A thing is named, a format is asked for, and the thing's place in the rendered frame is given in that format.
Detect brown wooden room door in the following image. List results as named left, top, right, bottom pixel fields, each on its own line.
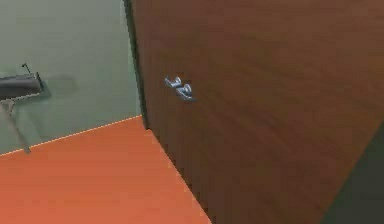
left=123, top=0, right=384, bottom=224

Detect silver door handle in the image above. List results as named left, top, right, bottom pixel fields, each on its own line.
left=163, top=76, right=198, bottom=103

